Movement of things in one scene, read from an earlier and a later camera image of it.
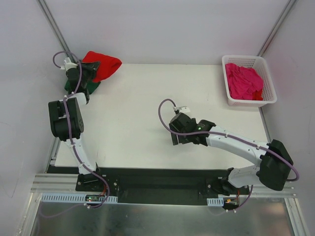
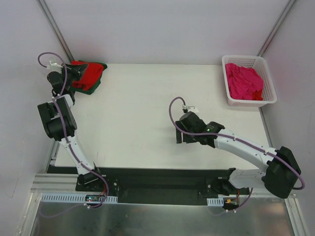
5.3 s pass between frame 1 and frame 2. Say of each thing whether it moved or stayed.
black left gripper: moved
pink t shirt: stayed
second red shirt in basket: stayed
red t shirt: moved
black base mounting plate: stayed
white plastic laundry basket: stayed
